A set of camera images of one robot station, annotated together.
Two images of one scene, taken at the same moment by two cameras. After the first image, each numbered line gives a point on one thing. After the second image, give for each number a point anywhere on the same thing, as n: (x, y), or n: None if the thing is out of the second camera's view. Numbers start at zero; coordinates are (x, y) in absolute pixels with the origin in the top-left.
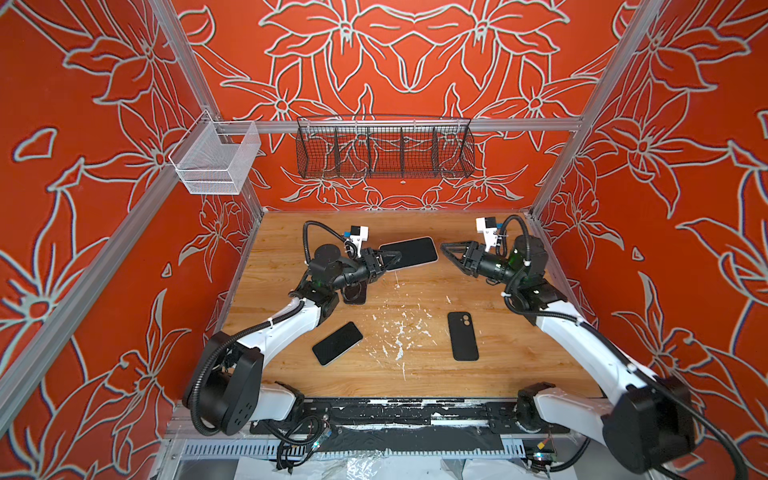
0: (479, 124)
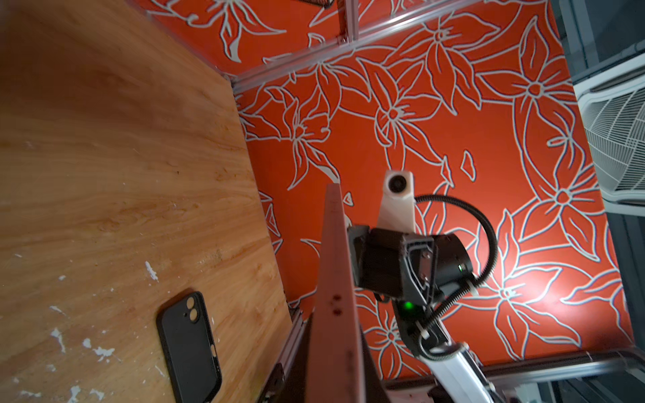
0: (349, 39)
